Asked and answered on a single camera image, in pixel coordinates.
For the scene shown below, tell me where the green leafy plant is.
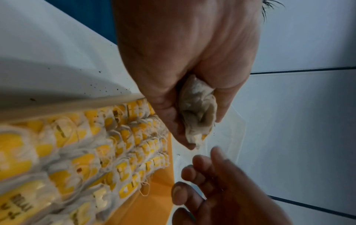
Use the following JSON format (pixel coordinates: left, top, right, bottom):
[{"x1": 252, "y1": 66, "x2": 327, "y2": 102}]
[{"x1": 261, "y1": 0, "x2": 286, "y2": 23}]

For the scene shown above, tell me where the person's right hand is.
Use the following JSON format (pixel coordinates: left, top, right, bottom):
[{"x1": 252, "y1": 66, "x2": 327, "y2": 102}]
[{"x1": 171, "y1": 146, "x2": 296, "y2": 225}]

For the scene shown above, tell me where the row of tea bags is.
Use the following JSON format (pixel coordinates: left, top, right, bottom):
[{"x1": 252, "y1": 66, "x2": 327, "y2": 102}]
[{"x1": 0, "y1": 98, "x2": 171, "y2": 225}]

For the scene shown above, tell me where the clear plastic bag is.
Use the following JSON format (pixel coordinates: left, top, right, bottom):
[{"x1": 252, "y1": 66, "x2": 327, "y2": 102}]
[{"x1": 172, "y1": 103, "x2": 247, "y2": 168}]

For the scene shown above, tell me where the person's left hand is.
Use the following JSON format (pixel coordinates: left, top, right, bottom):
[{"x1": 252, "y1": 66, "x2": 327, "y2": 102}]
[{"x1": 111, "y1": 0, "x2": 263, "y2": 150}]

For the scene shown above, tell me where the bunch of tea bags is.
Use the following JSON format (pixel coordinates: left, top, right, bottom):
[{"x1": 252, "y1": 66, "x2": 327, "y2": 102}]
[{"x1": 177, "y1": 74, "x2": 218, "y2": 150}]

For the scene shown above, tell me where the yellow tray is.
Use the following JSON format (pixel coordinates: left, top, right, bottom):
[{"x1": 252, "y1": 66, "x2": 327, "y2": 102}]
[{"x1": 0, "y1": 93, "x2": 176, "y2": 225}]

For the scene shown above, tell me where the blue sofa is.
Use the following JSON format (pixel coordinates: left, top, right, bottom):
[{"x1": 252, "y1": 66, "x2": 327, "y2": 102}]
[{"x1": 44, "y1": 0, "x2": 119, "y2": 44}]

